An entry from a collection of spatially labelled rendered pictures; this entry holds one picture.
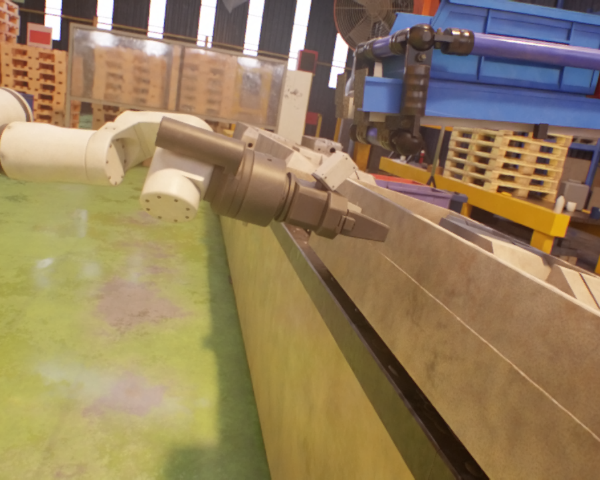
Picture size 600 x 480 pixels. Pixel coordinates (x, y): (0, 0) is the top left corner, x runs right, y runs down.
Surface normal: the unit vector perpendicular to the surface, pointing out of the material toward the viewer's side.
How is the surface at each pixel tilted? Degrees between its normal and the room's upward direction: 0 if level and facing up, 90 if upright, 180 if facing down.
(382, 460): 90
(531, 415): 80
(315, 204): 90
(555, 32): 92
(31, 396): 0
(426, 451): 90
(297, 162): 38
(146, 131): 136
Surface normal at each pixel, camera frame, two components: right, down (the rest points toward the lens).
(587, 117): 0.21, 0.29
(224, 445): 0.16, -0.95
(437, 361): -0.93, -0.26
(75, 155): -0.03, 0.11
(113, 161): 0.99, 0.10
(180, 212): -0.10, 0.87
